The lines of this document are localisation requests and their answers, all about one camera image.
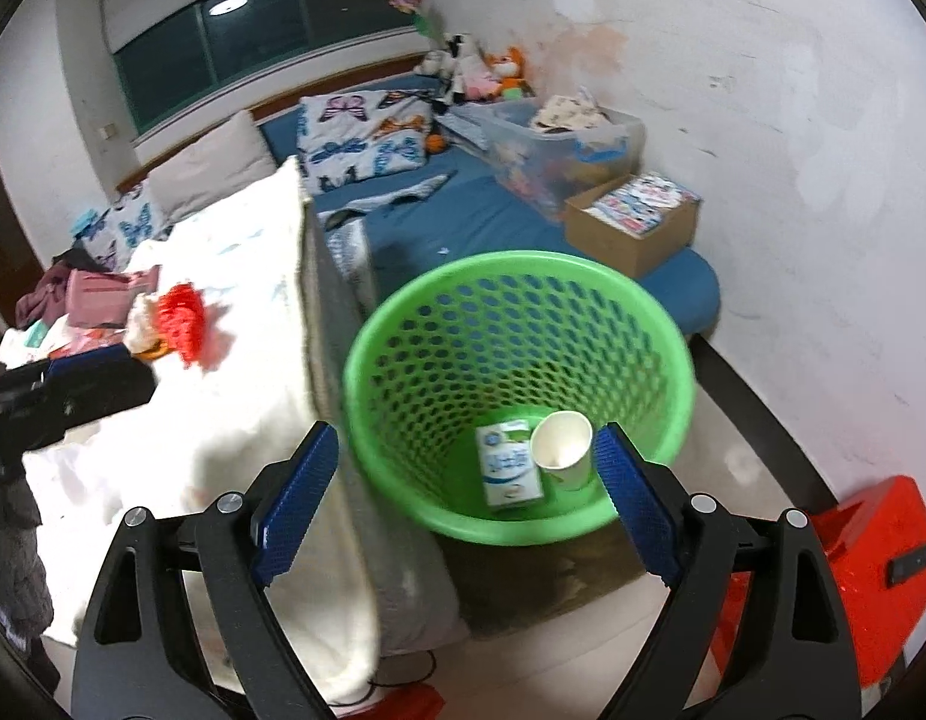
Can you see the dark clothes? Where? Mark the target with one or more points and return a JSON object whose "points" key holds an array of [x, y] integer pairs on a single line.
{"points": [[47, 289]]}

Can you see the white milk carton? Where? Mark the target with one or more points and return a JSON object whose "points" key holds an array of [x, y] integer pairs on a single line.
{"points": [[508, 465]]}

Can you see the white paper cup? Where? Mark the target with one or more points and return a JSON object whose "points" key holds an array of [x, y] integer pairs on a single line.
{"points": [[564, 457]]}

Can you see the stack of printed packets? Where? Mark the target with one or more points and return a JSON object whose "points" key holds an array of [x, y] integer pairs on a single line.
{"points": [[643, 202]]}

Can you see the cow plush toy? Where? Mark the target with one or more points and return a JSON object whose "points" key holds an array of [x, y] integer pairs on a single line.
{"points": [[459, 60]]}

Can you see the white grey garment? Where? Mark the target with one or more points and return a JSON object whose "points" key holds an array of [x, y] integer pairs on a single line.
{"points": [[395, 195]]}

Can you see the orange fox plush toy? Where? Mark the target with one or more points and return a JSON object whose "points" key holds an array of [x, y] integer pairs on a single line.
{"points": [[508, 67]]}

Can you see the orange ball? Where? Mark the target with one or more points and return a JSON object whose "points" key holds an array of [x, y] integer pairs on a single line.
{"points": [[433, 143]]}

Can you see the dark window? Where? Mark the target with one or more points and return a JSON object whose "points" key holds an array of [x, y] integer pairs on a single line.
{"points": [[253, 15]]}

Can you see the white quilt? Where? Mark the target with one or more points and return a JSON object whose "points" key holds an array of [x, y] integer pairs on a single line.
{"points": [[230, 300]]}

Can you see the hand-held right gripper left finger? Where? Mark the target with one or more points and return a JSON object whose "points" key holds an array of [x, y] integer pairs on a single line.
{"points": [[298, 502]]}

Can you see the butterfly print pillow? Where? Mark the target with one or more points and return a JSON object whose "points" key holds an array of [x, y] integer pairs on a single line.
{"points": [[365, 135], [129, 225]]}

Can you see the flower decoration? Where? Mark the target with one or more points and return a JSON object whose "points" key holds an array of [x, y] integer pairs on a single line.
{"points": [[407, 0]]}

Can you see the wooden headboard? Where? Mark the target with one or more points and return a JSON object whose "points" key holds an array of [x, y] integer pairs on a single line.
{"points": [[208, 116]]}

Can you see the blue bed sheet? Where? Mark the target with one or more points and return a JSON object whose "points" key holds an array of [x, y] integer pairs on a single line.
{"points": [[470, 217]]}

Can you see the cardboard box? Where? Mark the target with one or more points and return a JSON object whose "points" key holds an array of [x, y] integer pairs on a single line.
{"points": [[628, 240]]}

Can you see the clear plastic storage box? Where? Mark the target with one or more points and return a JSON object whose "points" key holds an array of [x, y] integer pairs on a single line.
{"points": [[538, 157]]}

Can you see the red appliance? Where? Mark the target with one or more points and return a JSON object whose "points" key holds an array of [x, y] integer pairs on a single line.
{"points": [[868, 562]]}

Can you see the beige pillow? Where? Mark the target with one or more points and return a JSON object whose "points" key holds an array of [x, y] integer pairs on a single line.
{"points": [[208, 165]]}

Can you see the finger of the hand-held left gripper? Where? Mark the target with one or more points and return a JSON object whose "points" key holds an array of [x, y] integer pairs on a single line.
{"points": [[103, 386]]}

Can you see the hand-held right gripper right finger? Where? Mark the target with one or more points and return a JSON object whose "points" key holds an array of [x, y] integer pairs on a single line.
{"points": [[635, 502]]}

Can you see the white plush toy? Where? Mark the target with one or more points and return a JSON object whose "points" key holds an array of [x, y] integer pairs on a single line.
{"points": [[431, 64]]}

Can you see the pink plush toy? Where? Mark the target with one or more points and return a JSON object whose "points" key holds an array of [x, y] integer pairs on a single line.
{"points": [[478, 84]]}

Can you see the patterned cloth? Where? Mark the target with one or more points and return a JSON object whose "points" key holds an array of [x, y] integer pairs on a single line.
{"points": [[572, 112]]}

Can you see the green plastic basket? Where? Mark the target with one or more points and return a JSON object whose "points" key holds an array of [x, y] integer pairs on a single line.
{"points": [[403, 405]]}

